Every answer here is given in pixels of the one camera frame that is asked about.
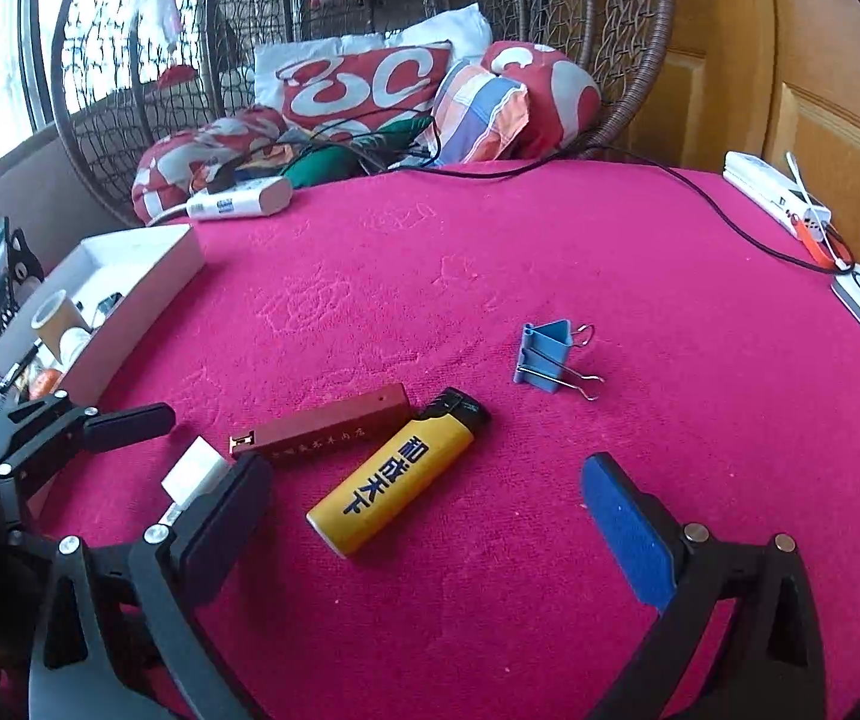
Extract white cable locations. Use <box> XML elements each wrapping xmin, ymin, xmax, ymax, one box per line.
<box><xmin>786</xmin><ymin>154</ymin><xmax>851</xmax><ymax>271</ymax></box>

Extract white cardboard tray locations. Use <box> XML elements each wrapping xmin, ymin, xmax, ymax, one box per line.
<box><xmin>0</xmin><ymin>223</ymin><xmax>206</xmax><ymax>428</ymax></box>

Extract red tablecloth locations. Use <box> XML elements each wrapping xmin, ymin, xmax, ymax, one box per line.
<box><xmin>0</xmin><ymin>157</ymin><xmax>860</xmax><ymax>720</ymax></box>

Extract blue binder clip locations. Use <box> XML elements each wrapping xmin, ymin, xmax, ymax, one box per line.
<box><xmin>512</xmin><ymin>321</ymin><xmax>605</xmax><ymax>400</ymax></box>

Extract orange utility knife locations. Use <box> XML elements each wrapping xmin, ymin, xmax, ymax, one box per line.
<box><xmin>790</xmin><ymin>214</ymin><xmax>847</xmax><ymax>267</ymax></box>

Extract round red patterned cushion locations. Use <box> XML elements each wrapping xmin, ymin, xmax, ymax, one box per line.
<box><xmin>132</xmin><ymin>106</ymin><xmax>288</xmax><ymax>226</ymax></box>

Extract yellow lighter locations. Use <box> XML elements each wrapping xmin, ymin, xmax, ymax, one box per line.
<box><xmin>306</xmin><ymin>388</ymin><xmax>491</xmax><ymax>560</ymax></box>

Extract dark red USB stick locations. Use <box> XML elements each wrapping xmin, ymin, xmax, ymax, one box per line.
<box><xmin>230</xmin><ymin>382</ymin><xmax>410</xmax><ymax>466</ymax></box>

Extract brown paper cup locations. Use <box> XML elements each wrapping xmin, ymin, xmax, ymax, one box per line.
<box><xmin>31</xmin><ymin>290</ymin><xmax>90</xmax><ymax>350</ymax></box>

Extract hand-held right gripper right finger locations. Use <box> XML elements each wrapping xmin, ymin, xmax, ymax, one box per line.
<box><xmin>580</xmin><ymin>452</ymin><xmax>828</xmax><ymax>720</ymax></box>

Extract white plug adapter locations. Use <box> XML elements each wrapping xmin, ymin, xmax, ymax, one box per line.
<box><xmin>152</xmin><ymin>436</ymin><xmax>225</xmax><ymax>526</ymax></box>

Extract wicker hanging chair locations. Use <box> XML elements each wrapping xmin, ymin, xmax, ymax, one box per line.
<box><xmin>51</xmin><ymin>0</ymin><xmax>675</xmax><ymax>226</ymax></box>

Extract plaid cushion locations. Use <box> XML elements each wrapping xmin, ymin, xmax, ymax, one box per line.
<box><xmin>430</xmin><ymin>60</ymin><xmax>532</xmax><ymax>164</ymax></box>

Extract black cable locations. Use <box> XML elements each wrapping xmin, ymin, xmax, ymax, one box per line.
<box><xmin>280</xmin><ymin>112</ymin><xmax>836</xmax><ymax>275</ymax></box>

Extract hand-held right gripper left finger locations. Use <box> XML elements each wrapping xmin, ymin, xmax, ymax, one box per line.
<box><xmin>29</xmin><ymin>454</ymin><xmax>275</xmax><ymax>720</ymax></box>

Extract white power strip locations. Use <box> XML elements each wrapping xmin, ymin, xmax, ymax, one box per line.
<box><xmin>186</xmin><ymin>177</ymin><xmax>294</xmax><ymax>221</ymax></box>

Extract green cloth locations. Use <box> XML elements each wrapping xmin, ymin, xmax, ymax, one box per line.
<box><xmin>280</xmin><ymin>116</ymin><xmax>431</xmax><ymax>188</ymax></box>

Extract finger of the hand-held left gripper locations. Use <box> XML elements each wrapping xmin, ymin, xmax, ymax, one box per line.
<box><xmin>0</xmin><ymin>392</ymin><xmax>176</xmax><ymax>496</ymax></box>

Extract red cushion with white rings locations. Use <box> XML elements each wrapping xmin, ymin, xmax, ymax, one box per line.
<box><xmin>481</xmin><ymin>41</ymin><xmax>602</xmax><ymax>158</ymax></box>

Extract white-edged red patterned cushion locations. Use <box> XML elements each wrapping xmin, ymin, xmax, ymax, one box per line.
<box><xmin>254</xmin><ymin>4</ymin><xmax>492</xmax><ymax>132</ymax></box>

